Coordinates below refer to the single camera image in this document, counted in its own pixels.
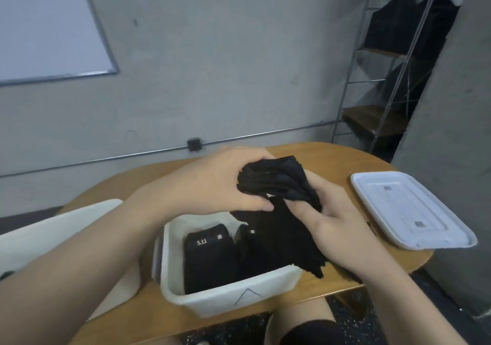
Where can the person's left hand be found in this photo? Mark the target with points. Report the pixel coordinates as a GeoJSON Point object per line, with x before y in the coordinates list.
{"type": "Point", "coordinates": [207, 184]}

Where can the person's right hand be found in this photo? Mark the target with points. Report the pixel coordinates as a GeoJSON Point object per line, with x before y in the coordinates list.
{"type": "Point", "coordinates": [341, 230]}

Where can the white plastic bin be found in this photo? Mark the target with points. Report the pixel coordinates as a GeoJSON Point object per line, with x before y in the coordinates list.
{"type": "Point", "coordinates": [230, 302]}
{"type": "Point", "coordinates": [46, 237]}

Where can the person's left forearm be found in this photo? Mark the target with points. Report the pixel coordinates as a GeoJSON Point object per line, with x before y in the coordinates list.
{"type": "Point", "coordinates": [69, 272]}

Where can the person's right forearm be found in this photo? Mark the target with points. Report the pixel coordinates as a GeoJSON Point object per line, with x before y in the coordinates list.
{"type": "Point", "coordinates": [406, 302]}

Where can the person's black shorts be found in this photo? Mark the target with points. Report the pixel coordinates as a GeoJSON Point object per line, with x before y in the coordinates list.
{"type": "Point", "coordinates": [311, 333]}

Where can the wooden table leg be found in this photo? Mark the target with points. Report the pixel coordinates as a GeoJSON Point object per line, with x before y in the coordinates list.
{"type": "Point", "coordinates": [351, 301]}

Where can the white flat tray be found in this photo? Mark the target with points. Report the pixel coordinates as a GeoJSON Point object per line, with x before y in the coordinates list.
{"type": "Point", "coordinates": [410, 207]}

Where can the whiteboard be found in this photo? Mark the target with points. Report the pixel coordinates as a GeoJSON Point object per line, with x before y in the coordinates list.
{"type": "Point", "coordinates": [42, 23]}

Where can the grey wall pipe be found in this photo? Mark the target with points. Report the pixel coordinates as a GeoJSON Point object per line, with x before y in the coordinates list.
{"type": "Point", "coordinates": [115, 157]}

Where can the metal rack frame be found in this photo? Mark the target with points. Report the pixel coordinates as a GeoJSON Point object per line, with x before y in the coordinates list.
{"type": "Point", "coordinates": [399, 65]}

